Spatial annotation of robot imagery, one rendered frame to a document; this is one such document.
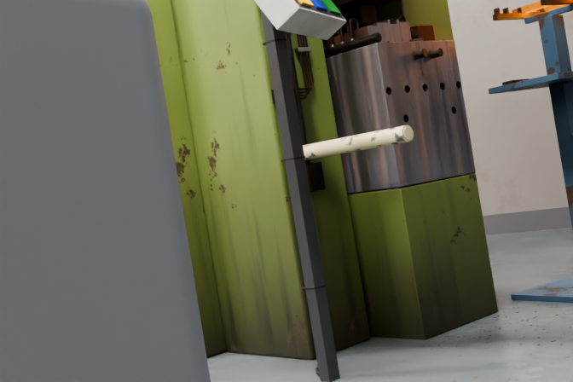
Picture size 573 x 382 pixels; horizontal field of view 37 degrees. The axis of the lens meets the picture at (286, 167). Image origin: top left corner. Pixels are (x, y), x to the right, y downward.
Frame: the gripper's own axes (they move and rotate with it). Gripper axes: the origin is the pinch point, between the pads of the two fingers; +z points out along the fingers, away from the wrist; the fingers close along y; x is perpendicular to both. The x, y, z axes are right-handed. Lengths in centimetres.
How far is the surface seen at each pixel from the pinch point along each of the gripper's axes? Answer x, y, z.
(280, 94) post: -13.3, -1.5, 27.8
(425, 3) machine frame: 4, 94, -5
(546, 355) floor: -108, 14, 19
